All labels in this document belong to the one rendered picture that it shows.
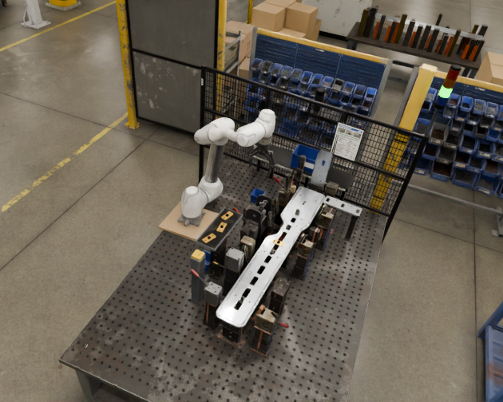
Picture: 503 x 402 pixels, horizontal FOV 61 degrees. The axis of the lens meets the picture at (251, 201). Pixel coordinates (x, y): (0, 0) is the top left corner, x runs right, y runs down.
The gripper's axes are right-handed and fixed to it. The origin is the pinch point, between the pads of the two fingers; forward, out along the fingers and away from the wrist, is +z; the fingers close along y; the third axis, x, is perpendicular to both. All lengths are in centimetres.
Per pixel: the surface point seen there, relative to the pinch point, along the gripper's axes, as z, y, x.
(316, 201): 46, 33, 44
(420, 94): -36, 74, 93
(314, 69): 25, -39, 221
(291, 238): 46, 31, -3
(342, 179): 43, 42, 77
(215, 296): 42, 11, -73
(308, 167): 39, 14, 71
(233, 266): 43, 10, -48
